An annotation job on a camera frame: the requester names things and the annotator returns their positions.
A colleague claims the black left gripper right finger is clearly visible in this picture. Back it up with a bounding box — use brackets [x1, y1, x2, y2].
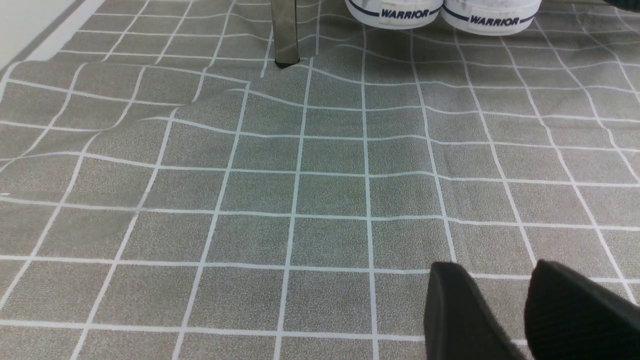
[524, 260, 640, 360]

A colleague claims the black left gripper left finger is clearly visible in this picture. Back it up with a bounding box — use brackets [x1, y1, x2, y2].
[423, 262, 525, 360]

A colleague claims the grey checked floor cloth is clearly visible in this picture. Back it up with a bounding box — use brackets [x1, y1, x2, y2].
[0, 0, 639, 360]

